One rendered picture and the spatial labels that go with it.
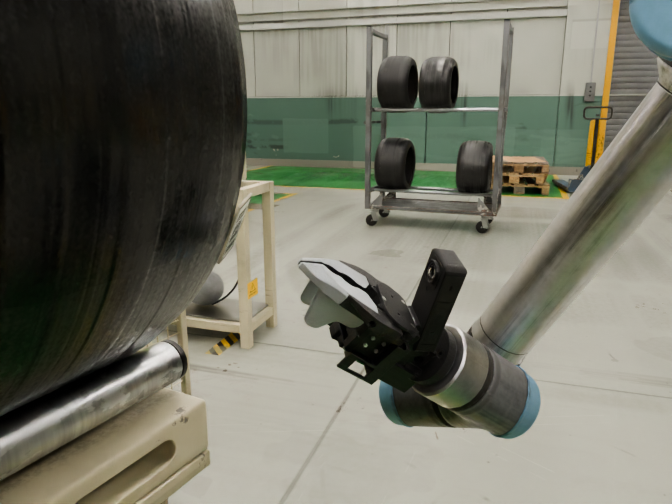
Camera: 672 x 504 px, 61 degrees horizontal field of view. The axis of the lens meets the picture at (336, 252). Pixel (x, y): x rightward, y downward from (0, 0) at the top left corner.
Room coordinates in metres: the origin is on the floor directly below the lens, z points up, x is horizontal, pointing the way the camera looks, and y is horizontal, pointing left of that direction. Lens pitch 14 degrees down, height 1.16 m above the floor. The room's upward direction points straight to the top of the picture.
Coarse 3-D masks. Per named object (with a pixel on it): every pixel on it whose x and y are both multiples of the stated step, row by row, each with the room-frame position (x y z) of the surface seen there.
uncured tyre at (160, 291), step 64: (0, 0) 0.30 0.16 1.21; (64, 0) 0.33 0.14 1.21; (128, 0) 0.37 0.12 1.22; (192, 0) 0.42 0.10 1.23; (0, 64) 0.29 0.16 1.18; (64, 64) 0.32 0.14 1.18; (128, 64) 0.36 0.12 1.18; (192, 64) 0.40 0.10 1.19; (0, 128) 0.29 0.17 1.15; (64, 128) 0.31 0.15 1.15; (128, 128) 0.35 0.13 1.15; (192, 128) 0.40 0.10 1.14; (0, 192) 0.29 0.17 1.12; (64, 192) 0.32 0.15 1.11; (128, 192) 0.36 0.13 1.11; (192, 192) 0.41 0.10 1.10; (0, 256) 0.29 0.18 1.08; (64, 256) 0.32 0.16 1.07; (128, 256) 0.37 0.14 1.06; (192, 256) 0.43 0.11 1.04; (0, 320) 0.31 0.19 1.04; (64, 320) 0.34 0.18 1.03; (128, 320) 0.41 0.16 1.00; (0, 384) 0.33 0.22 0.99; (64, 384) 0.42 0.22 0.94
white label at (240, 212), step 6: (246, 198) 0.50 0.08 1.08; (240, 204) 0.49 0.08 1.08; (246, 204) 0.51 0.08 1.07; (240, 210) 0.49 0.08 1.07; (234, 216) 0.48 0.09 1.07; (240, 216) 0.50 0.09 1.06; (234, 222) 0.48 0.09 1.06; (240, 222) 0.51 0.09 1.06; (234, 228) 0.49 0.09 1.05; (228, 234) 0.48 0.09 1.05; (234, 234) 0.51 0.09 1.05; (228, 240) 0.49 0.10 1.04; (234, 240) 0.52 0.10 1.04; (228, 246) 0.50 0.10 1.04; (222, 252) 0.49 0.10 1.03; (222, 258) 0.49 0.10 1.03
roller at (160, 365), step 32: (160, 352) 0.53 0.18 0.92; (96, 384) 0.46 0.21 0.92; (128, 384) 0.48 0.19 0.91; (160, 384) 0.51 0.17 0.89; (32, 416) 0.41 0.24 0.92; (64, 416) 0.42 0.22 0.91; (96, 416) 0.44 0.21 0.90; (0, 448) 0.37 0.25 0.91; (32, 448) 0.39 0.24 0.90; (0, 480) 0.37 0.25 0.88
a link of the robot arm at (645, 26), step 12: (636, 0) 0.51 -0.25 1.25; (648, 0) 0.50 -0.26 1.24; (660, 0) 0.49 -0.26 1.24; (636, 12) 0.51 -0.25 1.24; (648, 12) 0.50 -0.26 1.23; (660, 12) 0.49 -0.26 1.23; (636, 24) 0.51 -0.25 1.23; (648, 24) 0.49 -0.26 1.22; (660, 24) 0.49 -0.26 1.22; (648, 36) 0.49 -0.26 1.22; (660, 36) 0.48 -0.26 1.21; (648, 48) 0.52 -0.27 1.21; (660, 48) 0.48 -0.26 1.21
